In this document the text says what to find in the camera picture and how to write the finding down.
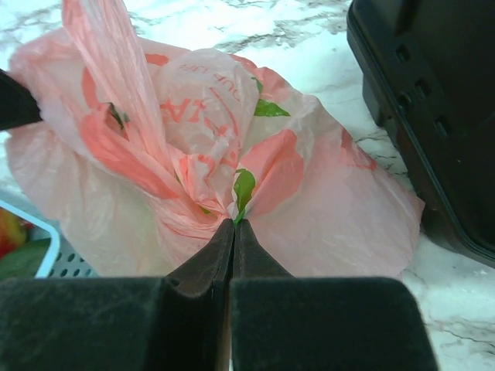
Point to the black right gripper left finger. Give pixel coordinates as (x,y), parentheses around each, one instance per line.
(172,322)

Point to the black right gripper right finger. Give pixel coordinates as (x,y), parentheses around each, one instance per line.
(281,322)

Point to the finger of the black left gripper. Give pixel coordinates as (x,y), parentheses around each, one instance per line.
(17,105)

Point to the pink plastic bag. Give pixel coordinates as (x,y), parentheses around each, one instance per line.
(143,149)

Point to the red fake apple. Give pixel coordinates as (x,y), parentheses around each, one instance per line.
(13,232)

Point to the green fake avocado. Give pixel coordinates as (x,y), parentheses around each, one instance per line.
(25,260)

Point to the light blue plastic basket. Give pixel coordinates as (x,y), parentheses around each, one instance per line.
(60,260)

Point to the black plastic toolbox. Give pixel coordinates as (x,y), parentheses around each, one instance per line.
(429,82)

